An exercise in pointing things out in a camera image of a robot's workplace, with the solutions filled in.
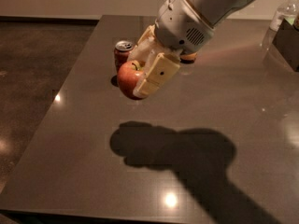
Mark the dark box on table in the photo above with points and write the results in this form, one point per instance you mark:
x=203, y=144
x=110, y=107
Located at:
x=287, y=43

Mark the red cola can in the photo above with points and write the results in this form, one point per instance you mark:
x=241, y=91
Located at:
x=122, y=50

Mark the clear plastic water bottle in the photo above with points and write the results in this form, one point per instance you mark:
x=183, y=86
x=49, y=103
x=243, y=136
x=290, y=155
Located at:
x=286, y=11

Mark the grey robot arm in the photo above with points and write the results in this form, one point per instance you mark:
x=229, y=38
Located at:
x=212, y=12

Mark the orange fruit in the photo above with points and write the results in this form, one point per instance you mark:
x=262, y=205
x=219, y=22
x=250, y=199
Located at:
x=188, y=58

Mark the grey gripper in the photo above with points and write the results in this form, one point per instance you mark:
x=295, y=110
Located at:
x=182, y=21

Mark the red apple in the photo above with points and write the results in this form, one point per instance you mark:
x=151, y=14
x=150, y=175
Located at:
x=128, y=76

